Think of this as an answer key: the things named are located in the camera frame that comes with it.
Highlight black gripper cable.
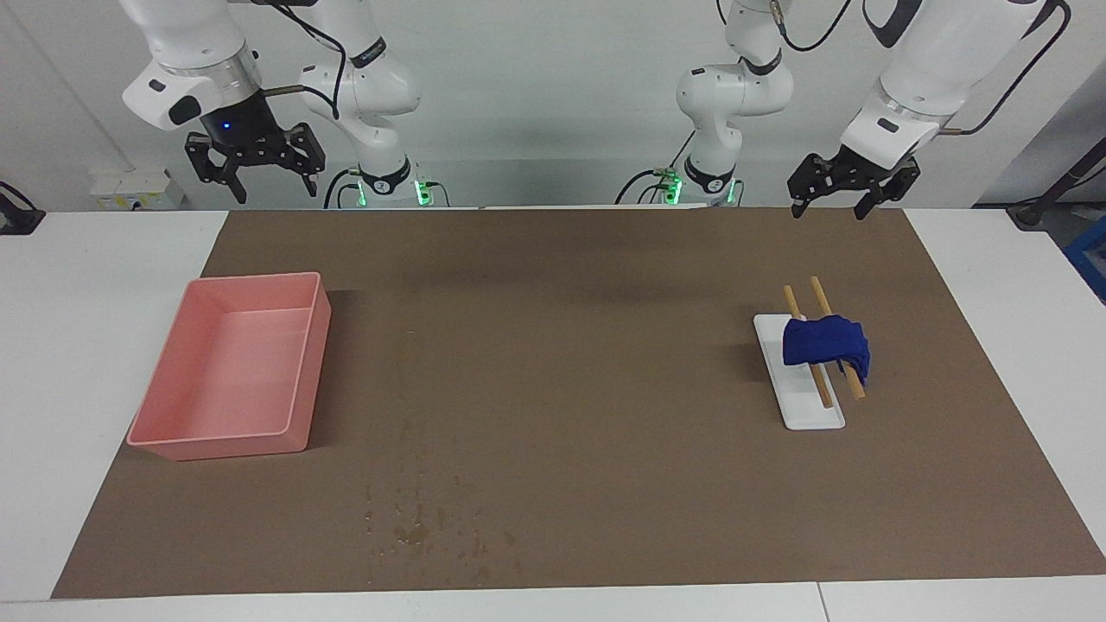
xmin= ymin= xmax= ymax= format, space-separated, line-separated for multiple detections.
xmin=251 ymin=0 xmax=348 ymax=122
xmin=938 ymin=0 xmax=1072 ymax=137

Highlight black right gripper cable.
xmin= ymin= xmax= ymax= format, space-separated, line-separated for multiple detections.
xmin=251 ymin=0 xmax=348 ymax=122

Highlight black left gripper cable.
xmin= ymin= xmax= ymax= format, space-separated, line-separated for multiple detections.
xmin=938 ymin=0 xmax=1072 ymax=137

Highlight blue crate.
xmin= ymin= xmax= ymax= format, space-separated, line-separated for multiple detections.
xmin=1063 ymin=216 xmax=1106 ymax=303

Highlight white towel rack tray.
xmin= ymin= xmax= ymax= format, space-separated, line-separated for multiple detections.
xmin=753 ymin=313 xmax=846 ymax=431

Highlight white wall socket box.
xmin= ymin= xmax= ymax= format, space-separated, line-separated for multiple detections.
xmin=89 ymin=168 xmax=185 ymax=211

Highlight black arm base cables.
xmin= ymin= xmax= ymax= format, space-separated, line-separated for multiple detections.
xmin=615 ymin=130 xmax=696 ymax=206
xmin=324 ymin=168 xmax=364 ymax=210

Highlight wooden rack rod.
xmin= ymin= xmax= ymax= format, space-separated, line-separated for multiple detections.
xmin=810 ymin=276 xmax=866 ymax=402
xmin=784 ymin=285 xmax=835 ymax=409

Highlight pink plastic bin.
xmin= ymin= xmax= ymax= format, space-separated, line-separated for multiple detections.
xmin=126 ymin=271 xmax=333 ymax=461

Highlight black right arm base cables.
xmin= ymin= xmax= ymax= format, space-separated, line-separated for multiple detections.
xmin=324 ymin=168 xmax=364 ymax=210

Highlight blue towel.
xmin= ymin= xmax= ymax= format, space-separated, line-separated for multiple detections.
xmin=782 ymin=314 xmax=872 ymax=386

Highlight black table clamp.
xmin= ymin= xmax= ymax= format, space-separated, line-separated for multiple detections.
xmin=0 ymin=181 xmax=46 ymax=236

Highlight brown table mat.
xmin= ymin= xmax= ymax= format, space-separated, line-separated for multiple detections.
xmin=50 ymin=207 xmax=1106 ymax=600

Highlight black left arm base cables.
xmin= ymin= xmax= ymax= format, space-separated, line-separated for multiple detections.
xmin=615 ymin=130 xmax=696 ymax=206

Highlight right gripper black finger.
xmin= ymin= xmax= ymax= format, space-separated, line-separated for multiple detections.
xmin=186 ymin=134 xmax=248 ymax=206
xmin=276 ymin=124 xmax=327 ymax=200

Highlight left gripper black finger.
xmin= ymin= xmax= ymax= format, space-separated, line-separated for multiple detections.
xmin=788 ymin=154 xmax=835 ymax=219
xmin=854 ymin=162 xmax=921 ymax=221

